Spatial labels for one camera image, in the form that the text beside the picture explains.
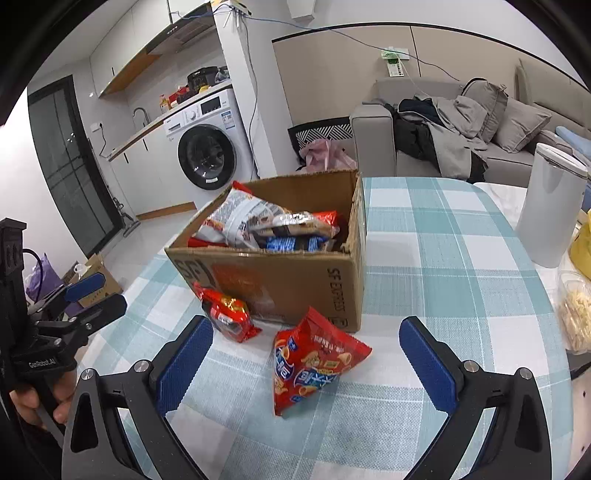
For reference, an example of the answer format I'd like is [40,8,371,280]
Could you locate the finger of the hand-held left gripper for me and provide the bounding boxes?
[28,272,105,324]
[34,294,127,347]

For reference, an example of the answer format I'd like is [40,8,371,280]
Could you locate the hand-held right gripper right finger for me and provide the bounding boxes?
[398,316,555,480]

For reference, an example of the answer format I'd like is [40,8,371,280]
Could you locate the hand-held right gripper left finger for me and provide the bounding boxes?
[60,315,214,480]

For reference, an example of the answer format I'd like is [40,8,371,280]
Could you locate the small red snack packet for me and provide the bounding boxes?
[193,281,263,343]

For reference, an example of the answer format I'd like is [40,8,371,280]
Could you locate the red triangular chip bag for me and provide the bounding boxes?
[271,305,373,417]

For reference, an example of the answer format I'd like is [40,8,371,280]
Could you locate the white and red snack bag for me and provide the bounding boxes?
[189,181,280,251]

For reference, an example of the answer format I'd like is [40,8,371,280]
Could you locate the blue snack packet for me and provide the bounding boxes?
[265,235,324,253]

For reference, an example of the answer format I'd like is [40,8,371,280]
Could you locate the dark biscuit packet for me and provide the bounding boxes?
[247,211,341,240]

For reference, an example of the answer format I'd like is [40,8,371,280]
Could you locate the person's left hand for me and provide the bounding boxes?
[10,369,77,430]

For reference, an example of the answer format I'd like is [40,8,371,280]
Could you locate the small cardboard box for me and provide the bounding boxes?
[62,253,123,308]

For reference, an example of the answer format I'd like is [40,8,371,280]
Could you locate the purple plastic bag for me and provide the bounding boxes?
[25,253,63,301]

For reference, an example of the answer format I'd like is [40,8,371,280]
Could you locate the teal checked tablecloth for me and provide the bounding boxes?
[76,176,573,480]

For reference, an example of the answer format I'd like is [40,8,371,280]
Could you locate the dark glass door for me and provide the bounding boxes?
[28,76,123,259]

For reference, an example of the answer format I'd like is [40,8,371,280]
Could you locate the kitchen counter with cabinets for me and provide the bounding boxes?
[107,80,234,222]

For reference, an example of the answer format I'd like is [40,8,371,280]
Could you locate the clear plastic snack bag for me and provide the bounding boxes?
[556,271,591,355]

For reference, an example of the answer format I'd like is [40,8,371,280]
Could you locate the white washing machine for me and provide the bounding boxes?
[163,88,259,191]

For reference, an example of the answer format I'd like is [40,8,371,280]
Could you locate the yellow plastic bag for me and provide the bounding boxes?
[569,210,591,278]

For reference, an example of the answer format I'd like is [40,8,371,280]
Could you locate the white lidded bin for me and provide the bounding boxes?
[515,142,589,268]

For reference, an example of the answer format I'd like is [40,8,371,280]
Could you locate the pink cloth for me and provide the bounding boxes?
[299,138,358,172]

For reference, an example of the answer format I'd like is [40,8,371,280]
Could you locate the dark clothes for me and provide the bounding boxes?
[394,98,439,162]

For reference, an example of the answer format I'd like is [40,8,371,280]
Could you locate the grey sofa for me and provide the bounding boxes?
[349,58,591,185]

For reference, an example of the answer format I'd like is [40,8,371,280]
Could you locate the grey jacket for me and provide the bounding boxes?
[416,95,490,181]

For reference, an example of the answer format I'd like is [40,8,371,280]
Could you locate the black kitchen appliance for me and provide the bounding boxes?
[187,67,218,92]

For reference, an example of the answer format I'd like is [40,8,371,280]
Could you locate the black and white patterned basket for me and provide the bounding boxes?
[288,117,356,174]

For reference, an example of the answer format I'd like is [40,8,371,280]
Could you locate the light blue cushion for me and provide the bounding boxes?
[556,126,591,155]

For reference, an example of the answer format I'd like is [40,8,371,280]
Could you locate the grey backrest pillow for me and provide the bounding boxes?
[462,78,509,141]

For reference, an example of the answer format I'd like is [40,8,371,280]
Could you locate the kitchen range hood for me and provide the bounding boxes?
[148,4,218,56]

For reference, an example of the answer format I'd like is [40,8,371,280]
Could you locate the wall cabinets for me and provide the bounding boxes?
[90,0,171,97]

